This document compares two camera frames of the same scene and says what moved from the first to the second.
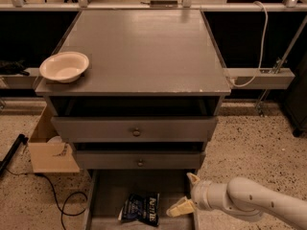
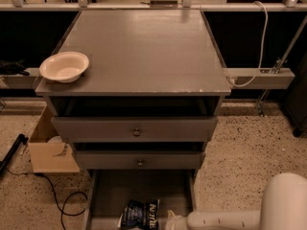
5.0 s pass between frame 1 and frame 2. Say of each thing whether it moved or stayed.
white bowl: stayed
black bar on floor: stayed
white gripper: moved
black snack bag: moved
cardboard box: stayed
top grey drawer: stayed
